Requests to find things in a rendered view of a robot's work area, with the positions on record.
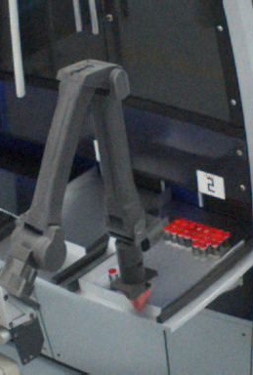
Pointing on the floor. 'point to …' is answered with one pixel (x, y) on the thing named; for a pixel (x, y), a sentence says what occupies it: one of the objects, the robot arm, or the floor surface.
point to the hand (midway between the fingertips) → (138, 308)
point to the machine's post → (246, 36)
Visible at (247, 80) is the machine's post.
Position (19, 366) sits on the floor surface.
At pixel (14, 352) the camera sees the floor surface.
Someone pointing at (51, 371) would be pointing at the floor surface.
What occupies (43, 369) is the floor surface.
